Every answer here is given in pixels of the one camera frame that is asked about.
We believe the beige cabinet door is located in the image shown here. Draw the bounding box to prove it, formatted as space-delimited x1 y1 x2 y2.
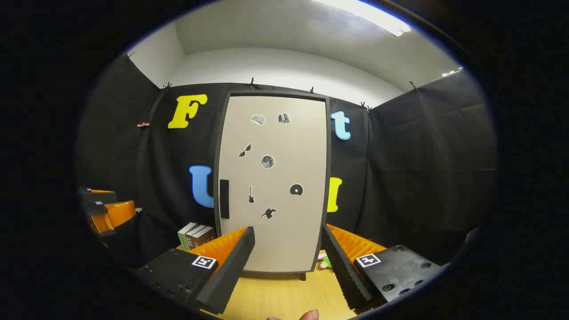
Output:
215 96 329 272

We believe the black backdrop cloth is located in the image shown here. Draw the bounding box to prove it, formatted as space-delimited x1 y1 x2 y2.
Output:
76 53 496 267

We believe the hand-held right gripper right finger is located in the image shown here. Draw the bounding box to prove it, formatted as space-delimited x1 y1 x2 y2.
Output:
321 224 446 312

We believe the dark brown book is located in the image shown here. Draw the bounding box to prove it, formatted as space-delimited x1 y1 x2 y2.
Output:
196 227 217 249

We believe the green book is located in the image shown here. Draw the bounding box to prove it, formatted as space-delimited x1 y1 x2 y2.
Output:
177 222 198 251

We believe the dark grey cabinet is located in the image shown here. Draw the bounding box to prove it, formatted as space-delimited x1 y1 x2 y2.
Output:
213 90 333 281

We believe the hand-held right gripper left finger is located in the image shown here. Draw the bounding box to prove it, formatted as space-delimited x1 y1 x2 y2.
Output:
136 226 257 315

